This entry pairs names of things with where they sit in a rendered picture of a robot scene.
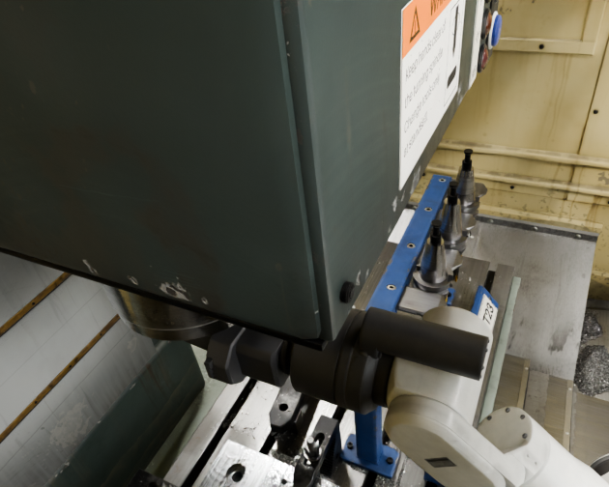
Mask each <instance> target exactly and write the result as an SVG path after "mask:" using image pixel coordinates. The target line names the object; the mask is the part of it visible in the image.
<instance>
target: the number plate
mask: <svg viewBox="0 0 609 487"><path fill-rule="evenodd" d="M497 312H498V309H497V308H496V307H495V305H494V304H493V303H492V302H491V301H490V299H489V298H488V297H487V296H486V295H485V294H483V297H482V300H481V304H480V307H479V311H478V316H479V317H480V318H481V319H482V320H483V321H484V322H485V323H486V324H487V326H489V327H490V329H491V331H493V328H494V324H495V320H496V316H497Z"/></svg>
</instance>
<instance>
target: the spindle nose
mask: <svg viewBox="0 0 609 487"><path fill-rule="evenodd" d="M101 286H102V288H103V289H104V291H105V293H106V295H107V297H108V299H109V301H110V303H111V305H112V307H113V308H114V310H115V311H116V312H117V313H118V314H119V316H120V318H121V319H122V321H123V322H124V323H125V324H126V325H127V326H128V327H129V328H130V329H132V330H133V331H135V332H137V333H139V334H141V335H144V336H146V337H150V338H154V339H158V340H167V341H181V340H191V339H196V338H200V337H204V336H208V335H211V334H214V333H217V332H220V331H222V330H224V329H228V328H230V327H232V326H234V325H233V324H230V323H227V322H223V321H221V320H218V319H215V318H211V317H208V316H205V315H202V314H198V313H195V312H192V311H189V310H186V309H183V308H180V307H177V306H174V305H170V304H167V303H164V302H161V301H155V300H152V299H149V298H146V297H142V296H139V295H137V294H134V293H130V292H127V291H124V290H121V289H118V288H114V287H111V286H108V285H105V284H101Z"/></svg>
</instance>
